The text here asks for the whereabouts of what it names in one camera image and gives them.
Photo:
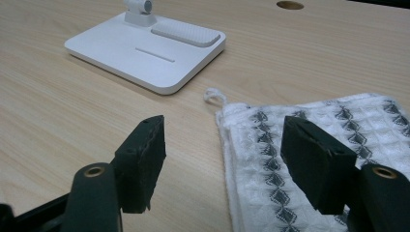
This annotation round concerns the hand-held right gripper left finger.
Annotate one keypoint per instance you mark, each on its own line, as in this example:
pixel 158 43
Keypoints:
pixel 140 161

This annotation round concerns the white desk lamp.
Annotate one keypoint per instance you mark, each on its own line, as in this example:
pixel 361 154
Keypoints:
pixel 129 54

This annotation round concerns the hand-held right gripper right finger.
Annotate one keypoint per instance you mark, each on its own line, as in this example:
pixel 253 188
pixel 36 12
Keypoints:
pixel 317 164

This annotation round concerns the white grey patterned cloth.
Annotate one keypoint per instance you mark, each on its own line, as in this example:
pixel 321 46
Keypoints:
pixel 257 183

